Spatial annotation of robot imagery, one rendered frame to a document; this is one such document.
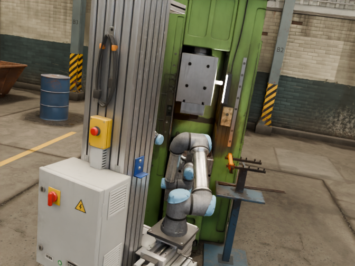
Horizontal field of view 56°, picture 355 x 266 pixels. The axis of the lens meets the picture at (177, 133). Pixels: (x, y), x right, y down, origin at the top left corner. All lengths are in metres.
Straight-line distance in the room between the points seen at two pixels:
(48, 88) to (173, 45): 4.55
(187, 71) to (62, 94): 4.67
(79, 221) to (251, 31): 2.12
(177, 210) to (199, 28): 1.66
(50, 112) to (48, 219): 5.70
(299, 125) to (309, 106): 0.53
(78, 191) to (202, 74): 1.68
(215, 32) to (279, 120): 6.10
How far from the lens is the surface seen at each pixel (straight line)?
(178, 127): 3.35
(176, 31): 2.93
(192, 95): 2.80
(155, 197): 3.25
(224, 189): 2.89
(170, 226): 1.86
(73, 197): 1.45
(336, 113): 9.02
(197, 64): 2.78
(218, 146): 3.05
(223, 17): 2.95
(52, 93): 7.13
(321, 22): 8.83
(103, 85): 1.50
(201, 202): 1.83
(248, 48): 2.95
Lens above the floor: 1.81
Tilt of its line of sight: 15 degrees down
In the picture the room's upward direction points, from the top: 8 degrees clockwise
